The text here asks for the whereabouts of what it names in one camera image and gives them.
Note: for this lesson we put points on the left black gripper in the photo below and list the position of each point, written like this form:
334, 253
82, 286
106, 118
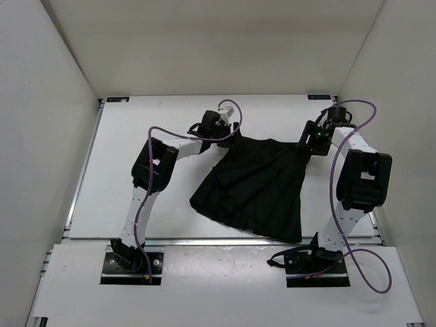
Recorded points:
226, 128

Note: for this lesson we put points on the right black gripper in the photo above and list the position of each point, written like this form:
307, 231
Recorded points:
310, 131

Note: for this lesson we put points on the black pleated skirt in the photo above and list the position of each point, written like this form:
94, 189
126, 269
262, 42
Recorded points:
256, 188

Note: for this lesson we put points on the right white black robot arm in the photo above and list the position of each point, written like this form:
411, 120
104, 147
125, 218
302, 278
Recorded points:
361, 186

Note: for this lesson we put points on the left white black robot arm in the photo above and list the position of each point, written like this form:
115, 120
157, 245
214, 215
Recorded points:
151, 174

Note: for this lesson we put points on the right blue corner label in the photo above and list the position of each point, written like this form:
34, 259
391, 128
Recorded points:
318, 97

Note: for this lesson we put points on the blue corner label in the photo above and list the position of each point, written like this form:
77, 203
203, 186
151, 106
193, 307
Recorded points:
117, 99
318, 97

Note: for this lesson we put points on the left blue corner label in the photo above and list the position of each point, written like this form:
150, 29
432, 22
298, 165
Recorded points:
117, 99

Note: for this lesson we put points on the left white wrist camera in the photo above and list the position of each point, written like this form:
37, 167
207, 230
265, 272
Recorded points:
225, 114

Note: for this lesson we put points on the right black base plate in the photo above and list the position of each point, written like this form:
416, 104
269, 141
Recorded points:
302, 272

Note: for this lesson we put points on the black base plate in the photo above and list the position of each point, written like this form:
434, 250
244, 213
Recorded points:
114, 273
302, 272

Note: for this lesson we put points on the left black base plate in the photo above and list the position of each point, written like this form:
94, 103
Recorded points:
114, 273

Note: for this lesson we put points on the aluminium table frame rail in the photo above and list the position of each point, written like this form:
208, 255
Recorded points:
230, 242

